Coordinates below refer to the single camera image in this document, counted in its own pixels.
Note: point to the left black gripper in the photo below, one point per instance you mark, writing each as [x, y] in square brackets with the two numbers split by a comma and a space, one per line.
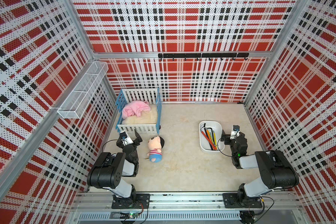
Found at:
[135, 141]

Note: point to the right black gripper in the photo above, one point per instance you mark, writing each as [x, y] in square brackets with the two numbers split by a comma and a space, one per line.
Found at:
[227, 137]

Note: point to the yellow sleeve hex key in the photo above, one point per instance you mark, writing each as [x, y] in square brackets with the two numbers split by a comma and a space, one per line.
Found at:
[214, 138]

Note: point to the red sleeve hex key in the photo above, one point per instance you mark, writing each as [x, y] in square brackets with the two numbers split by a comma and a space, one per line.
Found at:
[213, 147]

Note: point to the orange sleeve hex key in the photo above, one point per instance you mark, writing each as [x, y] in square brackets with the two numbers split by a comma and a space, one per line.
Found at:
[206, 132]

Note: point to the black large hex key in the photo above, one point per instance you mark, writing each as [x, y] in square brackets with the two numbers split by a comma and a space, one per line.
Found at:
[210, 130]

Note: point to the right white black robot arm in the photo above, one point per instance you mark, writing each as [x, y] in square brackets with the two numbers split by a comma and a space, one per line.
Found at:
[275, 171]

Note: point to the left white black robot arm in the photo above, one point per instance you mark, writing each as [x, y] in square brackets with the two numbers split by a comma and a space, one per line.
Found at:
[108, 169]

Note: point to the white plastic storage box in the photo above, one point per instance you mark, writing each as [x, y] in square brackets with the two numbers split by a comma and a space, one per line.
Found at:
[217, 128]

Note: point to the pink plush blanket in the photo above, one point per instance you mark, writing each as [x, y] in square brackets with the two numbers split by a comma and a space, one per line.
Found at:
[135, 108]

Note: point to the plush doll striped hat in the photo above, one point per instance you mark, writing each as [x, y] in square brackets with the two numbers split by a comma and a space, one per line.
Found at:
[155, 146]

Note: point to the cream fluffy mattress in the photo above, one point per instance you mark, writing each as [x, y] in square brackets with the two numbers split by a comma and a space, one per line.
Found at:
[147, 117]

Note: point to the blue white toy crib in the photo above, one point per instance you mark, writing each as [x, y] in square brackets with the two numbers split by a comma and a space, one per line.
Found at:
[152, 96]

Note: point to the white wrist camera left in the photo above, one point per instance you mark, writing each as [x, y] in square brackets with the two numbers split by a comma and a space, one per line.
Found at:
[123, 137]

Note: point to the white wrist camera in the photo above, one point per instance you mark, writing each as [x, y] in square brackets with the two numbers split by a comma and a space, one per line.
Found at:
[235, 132]
[123, 137]

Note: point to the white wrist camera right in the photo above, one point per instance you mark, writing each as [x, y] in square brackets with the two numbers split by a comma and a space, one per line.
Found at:
[235, 132]

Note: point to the white wire mesh shelf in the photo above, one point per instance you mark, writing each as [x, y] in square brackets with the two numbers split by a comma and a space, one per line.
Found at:
[83, 91]

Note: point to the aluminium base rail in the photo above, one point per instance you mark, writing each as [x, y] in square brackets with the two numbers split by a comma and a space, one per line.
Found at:
[186, 207]

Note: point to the black wall hook rail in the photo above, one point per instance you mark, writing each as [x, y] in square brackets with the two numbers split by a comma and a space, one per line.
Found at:
[203, 55]

